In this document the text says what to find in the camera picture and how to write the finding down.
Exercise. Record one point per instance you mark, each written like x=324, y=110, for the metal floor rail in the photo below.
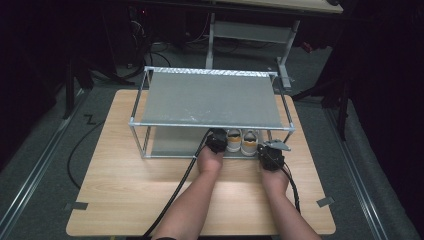
x=358, y=170
x=33, y=173

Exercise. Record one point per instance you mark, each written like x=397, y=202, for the person's left hand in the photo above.
x=210, y=162

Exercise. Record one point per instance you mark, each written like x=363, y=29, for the grey tape piece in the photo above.
x=326, y=201
x=80, y=205

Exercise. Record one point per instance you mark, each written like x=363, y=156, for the grey two-tier shoe rack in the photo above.
x=210, y=100

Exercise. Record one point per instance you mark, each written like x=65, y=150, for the white-framed background desk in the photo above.
x=251, y=31

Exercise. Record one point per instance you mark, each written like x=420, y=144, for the black stand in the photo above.
x=341, y=110
x=69, y=90

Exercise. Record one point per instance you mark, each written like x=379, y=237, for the person's right hand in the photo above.
x=275, y=181

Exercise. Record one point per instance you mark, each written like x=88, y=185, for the white shoe with orange heel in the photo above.
x=234, y=141
x=250, y=144

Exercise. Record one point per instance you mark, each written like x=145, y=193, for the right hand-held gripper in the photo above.
x=270, y=156

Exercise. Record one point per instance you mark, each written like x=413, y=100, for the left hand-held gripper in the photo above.
x=216, y=140

